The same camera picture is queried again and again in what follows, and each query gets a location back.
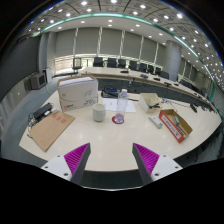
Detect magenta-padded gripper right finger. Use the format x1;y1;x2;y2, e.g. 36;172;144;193
131;142;184;186

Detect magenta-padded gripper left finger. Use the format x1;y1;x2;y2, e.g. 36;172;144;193
40;142;92;186

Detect clear plastic water bottle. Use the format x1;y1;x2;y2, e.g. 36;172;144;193
114;88;130;124

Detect red and white open box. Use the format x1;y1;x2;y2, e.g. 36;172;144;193
158;108;194;144

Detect white ceramic mug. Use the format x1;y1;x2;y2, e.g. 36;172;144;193
92;103;107;123

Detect flat round red coaster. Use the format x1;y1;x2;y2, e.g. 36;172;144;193
111;114;125;125

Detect white open cardboard box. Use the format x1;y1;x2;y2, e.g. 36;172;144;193
138;92;163;115

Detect black flat electronic device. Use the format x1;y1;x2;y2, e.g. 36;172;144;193
31;102;54;121

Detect white copy paper carton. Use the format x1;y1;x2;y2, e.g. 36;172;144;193
56;75;100;113

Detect white sheet of paper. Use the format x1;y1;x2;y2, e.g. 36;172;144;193
102;97;137;114

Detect black desktop console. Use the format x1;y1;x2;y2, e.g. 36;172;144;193
100;85;119;99

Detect small grey monitor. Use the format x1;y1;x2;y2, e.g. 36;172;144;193
29;72;48;90

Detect long curved conference desk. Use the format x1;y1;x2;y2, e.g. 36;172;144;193
78;66;218;111

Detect row of black office chairs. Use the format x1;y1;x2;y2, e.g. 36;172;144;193
71;56;171;81

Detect group of round ceiling lights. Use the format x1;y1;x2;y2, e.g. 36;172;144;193
26;0;224;78

